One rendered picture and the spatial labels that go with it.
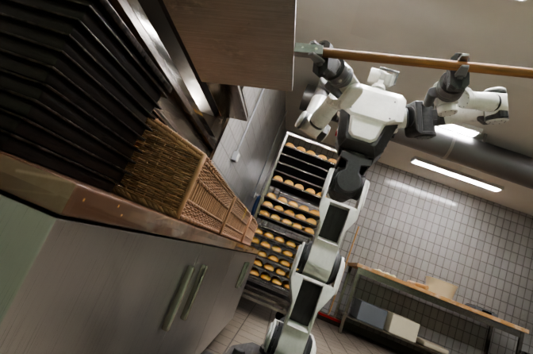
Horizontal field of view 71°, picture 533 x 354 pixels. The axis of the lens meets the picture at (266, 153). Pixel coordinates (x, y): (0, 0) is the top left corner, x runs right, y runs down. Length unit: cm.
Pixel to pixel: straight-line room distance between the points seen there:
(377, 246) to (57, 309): 589
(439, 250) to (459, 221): 57
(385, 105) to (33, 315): 145
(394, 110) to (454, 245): 506
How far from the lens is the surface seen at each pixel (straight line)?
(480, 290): 670
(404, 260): 630
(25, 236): 38
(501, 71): 134
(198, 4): 109
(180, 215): 83
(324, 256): 156
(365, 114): 162
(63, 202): 36
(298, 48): 121
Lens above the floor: 59
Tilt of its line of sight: 14 degrees up
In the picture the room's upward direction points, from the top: 22 degrees clockwise
